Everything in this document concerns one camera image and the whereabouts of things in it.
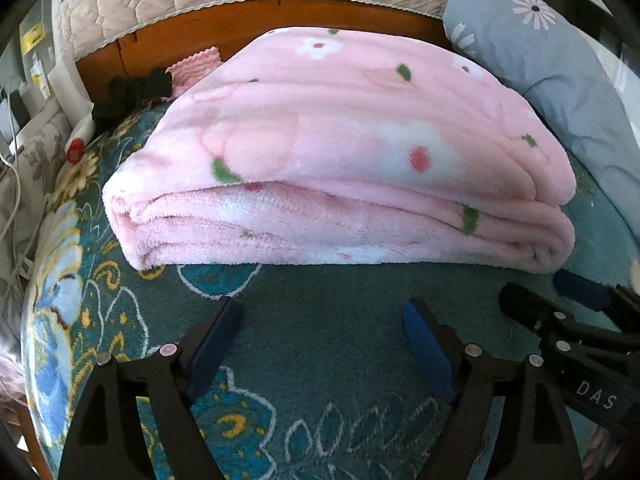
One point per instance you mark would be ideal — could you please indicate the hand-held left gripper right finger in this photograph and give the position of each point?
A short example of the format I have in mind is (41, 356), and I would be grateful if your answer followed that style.
(425, 350)

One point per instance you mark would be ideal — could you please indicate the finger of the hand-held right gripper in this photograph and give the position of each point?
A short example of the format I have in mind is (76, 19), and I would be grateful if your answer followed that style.
(525, 302)
(582, 290)

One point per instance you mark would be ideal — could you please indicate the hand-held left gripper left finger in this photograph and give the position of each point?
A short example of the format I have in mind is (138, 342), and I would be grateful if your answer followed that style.
(215, 350)

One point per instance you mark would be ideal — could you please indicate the pink floral fleece cloth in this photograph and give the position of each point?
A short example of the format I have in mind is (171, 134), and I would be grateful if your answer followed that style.
(325, 135)

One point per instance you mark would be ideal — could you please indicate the person's right hand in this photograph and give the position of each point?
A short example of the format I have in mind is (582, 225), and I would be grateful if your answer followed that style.
(600, 455)

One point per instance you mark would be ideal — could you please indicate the green floral bed blanket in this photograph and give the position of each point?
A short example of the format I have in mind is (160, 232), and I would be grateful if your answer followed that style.
(325, 320)

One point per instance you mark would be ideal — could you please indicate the blue-grey floral pillow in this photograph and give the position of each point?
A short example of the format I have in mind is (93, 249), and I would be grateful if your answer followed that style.
(550, 70)

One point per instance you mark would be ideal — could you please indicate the white bottle with red cap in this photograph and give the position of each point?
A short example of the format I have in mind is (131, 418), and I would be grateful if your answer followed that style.
(80, 132)

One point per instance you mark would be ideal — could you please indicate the grey floral bedside cloth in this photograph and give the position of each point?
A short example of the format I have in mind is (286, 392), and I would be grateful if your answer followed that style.
(37, 150)

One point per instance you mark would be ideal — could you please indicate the black cloth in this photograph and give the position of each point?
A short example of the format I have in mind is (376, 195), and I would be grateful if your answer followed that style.
(125, 95)

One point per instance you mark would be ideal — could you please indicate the pink ribbed cloth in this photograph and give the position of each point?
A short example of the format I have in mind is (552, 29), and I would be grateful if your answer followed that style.
(192, 67)

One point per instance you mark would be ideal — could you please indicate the white power strip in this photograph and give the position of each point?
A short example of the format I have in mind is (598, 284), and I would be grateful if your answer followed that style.
(35, 40)

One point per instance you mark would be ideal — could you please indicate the wooden bed frame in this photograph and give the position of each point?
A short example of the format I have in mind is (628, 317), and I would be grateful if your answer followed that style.
(200, 30)

